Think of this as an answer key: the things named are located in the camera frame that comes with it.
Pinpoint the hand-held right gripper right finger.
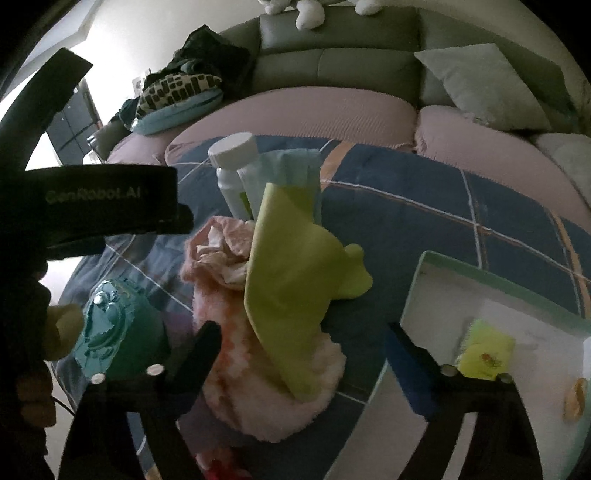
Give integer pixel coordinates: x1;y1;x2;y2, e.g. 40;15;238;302
383;320;550;480

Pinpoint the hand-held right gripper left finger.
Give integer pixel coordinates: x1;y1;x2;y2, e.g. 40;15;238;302
58;320;225;480

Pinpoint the pink white fuzzy towel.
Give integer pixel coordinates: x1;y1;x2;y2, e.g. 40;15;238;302
191;277;347;446

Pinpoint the white box with green rim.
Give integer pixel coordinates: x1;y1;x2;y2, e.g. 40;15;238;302
355;250;591;480

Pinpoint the yellow-green cloth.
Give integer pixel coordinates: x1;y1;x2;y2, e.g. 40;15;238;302
244;182;374;400

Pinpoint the person's left hand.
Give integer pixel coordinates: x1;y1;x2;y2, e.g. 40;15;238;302
14;367;58;432

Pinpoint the yellow-green packet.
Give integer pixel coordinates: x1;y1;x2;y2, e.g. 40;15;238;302
455;319;517;381

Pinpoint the dark glass cabinet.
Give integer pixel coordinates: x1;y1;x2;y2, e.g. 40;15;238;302
46;78;105;164

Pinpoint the pink beige crumpled cloth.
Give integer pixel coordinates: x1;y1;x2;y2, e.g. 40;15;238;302
180;217;254;289

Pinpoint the teal cushion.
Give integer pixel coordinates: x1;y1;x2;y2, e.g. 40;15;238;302
134;88;225;136

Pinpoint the pale yellow sponge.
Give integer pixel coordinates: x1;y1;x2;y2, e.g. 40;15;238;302
45;302;85;361

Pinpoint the white bottle with green label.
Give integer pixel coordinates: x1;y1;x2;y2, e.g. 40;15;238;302
216;166;254;221

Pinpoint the leopard print cushion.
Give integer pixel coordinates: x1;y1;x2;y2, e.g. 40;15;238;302
136;73;225;118

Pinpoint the white capped bottle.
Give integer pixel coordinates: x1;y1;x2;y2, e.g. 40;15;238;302
208;131;266;217

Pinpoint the blue plaid quilt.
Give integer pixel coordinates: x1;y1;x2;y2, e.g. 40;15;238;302
51;135;591;480

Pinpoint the pile of dark clothes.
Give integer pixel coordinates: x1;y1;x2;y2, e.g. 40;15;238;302
117;25;252;132

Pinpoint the light blue cloth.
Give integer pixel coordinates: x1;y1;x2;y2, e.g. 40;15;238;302
256;148;321;222

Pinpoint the pink waffle bed cover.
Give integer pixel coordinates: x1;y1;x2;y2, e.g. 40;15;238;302
106;90;416;167
413;105;591;217

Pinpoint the light green pillow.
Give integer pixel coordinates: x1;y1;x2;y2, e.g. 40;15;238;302
413;44;555;132
531;133;591;195

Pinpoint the grey white husky plush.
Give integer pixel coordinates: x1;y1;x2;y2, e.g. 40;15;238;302
256;0;384;31

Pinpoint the grey upholstered headboard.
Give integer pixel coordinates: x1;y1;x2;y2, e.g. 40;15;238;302
92;4;578;148

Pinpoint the black cable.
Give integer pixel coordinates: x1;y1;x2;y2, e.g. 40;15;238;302
46;396;77;416

